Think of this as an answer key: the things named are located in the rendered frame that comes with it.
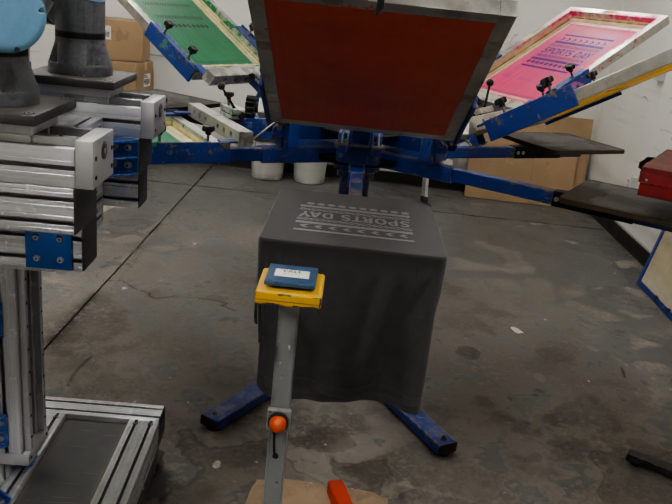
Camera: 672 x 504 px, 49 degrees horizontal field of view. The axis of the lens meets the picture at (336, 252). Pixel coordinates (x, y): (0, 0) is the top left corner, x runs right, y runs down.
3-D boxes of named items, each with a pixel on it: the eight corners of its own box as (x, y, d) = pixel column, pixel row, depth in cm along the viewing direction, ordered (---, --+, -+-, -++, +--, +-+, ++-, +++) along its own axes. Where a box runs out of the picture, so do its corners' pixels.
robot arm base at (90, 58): (38, 72, 176) (37, 29, 172) (60, 66, 190) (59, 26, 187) (102, 79, 176) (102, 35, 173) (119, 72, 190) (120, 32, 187)
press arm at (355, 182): (361, 267, 188) (364, 245, 186) (338, 264, 188) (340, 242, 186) (363, 163, 305) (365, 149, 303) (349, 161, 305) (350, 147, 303)
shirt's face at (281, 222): (445, 259, 174) (445, 257, 174) (260, 239, 174) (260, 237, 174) (429, 204, 219) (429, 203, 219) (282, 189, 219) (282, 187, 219)
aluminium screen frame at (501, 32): (517, 16, 158) (518, 0, 159) (244, -13, 158) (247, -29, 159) (453, 141, 235) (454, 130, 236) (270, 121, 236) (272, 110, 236)
